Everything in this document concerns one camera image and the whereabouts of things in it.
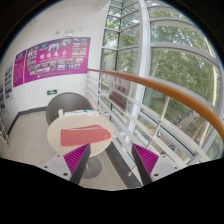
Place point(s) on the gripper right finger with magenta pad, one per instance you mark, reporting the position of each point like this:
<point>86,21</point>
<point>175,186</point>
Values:
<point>152,167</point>

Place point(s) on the round beige table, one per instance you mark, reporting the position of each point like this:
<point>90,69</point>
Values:
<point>93,167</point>

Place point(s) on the large magenta wall poster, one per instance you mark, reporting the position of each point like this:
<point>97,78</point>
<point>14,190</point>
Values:
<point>57,57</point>

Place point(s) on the grey round-back chair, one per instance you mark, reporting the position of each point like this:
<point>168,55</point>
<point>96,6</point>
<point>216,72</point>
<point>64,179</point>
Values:
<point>67,102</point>

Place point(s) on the white box on table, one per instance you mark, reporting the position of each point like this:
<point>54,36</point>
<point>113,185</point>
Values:
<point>61,113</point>

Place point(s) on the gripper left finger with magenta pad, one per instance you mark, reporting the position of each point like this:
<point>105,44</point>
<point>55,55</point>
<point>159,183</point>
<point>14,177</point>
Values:
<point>70,166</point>

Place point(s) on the green exit sign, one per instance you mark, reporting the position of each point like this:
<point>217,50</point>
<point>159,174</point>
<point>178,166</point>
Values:
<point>51,92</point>

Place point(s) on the white photo wall board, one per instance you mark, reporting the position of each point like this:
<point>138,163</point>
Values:
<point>8,83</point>

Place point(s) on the wooden handrail with white railing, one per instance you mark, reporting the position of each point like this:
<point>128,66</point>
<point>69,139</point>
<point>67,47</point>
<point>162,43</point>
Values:
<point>163,117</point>

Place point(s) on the small magenta wall poster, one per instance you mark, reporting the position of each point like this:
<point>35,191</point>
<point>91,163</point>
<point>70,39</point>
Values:
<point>19,69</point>

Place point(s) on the red and white notice sign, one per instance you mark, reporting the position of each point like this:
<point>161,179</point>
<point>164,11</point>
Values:
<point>118,91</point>

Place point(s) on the pink folded towel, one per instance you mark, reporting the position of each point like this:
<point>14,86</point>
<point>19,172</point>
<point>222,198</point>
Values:
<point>84,135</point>

